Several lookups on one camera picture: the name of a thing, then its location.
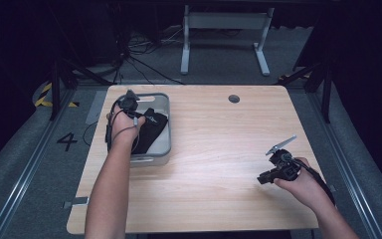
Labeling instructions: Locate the yellow black hazard tape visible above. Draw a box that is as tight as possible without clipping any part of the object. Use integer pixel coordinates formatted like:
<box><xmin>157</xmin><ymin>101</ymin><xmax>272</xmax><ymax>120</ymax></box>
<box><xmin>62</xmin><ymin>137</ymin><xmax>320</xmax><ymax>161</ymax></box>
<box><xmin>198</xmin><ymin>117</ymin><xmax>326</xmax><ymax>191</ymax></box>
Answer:
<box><xmin>34</xmin><ymin>82</ymin><xmax>81</xmax><ymax>109</ymax></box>

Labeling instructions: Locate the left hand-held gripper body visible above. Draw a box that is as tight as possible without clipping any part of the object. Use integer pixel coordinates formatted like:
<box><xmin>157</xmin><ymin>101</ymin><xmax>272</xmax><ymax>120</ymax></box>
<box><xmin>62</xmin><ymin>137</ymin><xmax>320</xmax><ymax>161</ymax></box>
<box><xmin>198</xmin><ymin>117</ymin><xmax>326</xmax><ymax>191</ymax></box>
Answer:
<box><xmin>116</xmin><ymin>88</ymin><xmax>141</xmax><ymax>116</ymax></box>

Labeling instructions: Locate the thin black floor cable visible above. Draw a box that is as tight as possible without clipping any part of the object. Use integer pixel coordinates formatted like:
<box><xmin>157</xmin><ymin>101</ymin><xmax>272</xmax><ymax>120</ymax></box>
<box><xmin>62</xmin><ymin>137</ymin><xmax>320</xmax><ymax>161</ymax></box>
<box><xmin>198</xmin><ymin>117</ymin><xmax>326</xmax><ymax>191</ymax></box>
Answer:
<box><xmin>82</xmin><ymin>120</ymin><xmax>99</xmax><ymax>147</ymax></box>

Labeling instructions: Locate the grey plastic bin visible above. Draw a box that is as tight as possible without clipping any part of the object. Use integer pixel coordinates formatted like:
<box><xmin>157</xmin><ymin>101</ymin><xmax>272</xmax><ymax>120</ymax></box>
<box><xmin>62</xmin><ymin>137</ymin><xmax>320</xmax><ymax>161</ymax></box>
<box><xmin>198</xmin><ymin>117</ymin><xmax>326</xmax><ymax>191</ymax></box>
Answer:
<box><xmin>110</xmin><ymin>92</ymin><xmax>172</xmax><ymax>167</ymax></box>

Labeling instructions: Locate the person's right hand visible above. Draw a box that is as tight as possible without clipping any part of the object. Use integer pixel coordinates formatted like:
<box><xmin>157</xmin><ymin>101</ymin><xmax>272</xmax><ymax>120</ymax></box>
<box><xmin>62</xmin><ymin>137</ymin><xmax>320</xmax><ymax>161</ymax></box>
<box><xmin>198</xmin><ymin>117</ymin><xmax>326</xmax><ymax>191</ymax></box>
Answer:
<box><xmin>273</xmin><ymin>156</ymin><xmax>328</xmax><ymax>209</ymax></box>

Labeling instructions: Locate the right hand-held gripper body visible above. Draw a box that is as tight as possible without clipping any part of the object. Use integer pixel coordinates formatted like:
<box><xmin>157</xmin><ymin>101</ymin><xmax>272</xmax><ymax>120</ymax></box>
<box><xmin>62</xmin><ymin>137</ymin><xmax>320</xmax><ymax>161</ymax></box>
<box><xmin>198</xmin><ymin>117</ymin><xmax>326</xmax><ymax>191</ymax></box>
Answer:
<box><xmin>265</xmin><ymin>134</ymin><xmax>301</xmax><ymax>182</ymax></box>

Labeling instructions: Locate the tangle of black floor cables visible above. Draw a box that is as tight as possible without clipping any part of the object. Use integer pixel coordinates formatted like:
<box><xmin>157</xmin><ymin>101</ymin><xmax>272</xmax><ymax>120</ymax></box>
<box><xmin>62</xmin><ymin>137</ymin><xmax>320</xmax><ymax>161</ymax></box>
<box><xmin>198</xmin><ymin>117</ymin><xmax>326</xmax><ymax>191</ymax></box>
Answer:
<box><xmin>111</xmin><ymin>28</ymin><xmax>186</xmax><ymax>86</ymax></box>

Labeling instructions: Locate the metal floor rail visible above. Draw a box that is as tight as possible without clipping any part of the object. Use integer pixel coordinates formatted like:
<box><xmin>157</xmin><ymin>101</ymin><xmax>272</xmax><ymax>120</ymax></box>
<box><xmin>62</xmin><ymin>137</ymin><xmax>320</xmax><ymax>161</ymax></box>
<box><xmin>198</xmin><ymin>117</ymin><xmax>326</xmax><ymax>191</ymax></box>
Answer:
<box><xmin>306</xmin><ymin>89</ymin><xmax>382</xmax><ymax>239</ymax></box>
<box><xmin>0</xmin><ymin>89</ymin><xmax>78</xmax><ymax>239</ymax></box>

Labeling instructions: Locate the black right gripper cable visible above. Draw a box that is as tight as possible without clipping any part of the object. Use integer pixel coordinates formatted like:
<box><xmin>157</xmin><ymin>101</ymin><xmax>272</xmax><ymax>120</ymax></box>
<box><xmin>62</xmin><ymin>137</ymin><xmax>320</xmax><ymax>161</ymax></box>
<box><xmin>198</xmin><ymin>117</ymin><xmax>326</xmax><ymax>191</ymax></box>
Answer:
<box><xmin>291</xmin><ymin>157</ymin><xmax>336</xmax><ymax>206</ymax></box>

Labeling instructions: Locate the thin grey cable with plug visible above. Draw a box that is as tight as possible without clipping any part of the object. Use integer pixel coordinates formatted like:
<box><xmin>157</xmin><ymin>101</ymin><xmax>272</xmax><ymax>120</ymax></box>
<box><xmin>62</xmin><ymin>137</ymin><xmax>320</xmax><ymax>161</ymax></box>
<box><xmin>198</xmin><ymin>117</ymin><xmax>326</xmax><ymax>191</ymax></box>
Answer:
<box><xmin>111</xmin><ymin>114</ymin><xmax>141</xmax><ymax>151</ymax></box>

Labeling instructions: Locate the person's left hand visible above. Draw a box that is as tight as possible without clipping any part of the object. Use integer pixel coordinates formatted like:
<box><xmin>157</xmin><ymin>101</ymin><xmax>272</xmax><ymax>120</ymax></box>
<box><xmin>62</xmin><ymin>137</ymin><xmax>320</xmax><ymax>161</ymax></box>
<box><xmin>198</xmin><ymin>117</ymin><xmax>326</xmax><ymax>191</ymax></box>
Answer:
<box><xmin>105</xmin><ymin>105</ymin><xmax>147</xmax><ymax>146</ymax></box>

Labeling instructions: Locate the silver table edge bracket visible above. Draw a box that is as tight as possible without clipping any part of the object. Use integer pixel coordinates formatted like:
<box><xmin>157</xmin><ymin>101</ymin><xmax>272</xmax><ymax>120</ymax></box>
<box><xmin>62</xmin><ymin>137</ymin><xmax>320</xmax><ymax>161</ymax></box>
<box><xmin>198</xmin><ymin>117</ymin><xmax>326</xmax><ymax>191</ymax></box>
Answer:
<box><xmin>62</xmin><ymin>196</ymin><xmax>91</xmax><ymax>210</ymax></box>

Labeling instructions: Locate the black metal stand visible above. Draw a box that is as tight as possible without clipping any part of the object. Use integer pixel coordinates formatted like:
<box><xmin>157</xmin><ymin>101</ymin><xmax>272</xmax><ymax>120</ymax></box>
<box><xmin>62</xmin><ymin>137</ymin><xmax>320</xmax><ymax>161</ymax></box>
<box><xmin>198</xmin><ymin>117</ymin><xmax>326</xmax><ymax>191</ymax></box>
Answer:
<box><xmin>278</xmin><ymin>59</ymin><xmax>333</xmax><ymax>124</ymax></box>
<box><xmin>47</xmin><ymin>57</ymin><xmax>113</xmax><ymax>121</ymax></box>

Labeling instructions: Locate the white metal desk frame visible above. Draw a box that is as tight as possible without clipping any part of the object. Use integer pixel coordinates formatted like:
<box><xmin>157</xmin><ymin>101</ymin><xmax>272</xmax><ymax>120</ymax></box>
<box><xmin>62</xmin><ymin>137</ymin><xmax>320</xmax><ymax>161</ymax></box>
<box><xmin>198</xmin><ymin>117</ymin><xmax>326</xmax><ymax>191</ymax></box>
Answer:
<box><xmin>179</xmin><ymin>4</ymin><xmax>276</xmax><ymax>77</ymax></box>

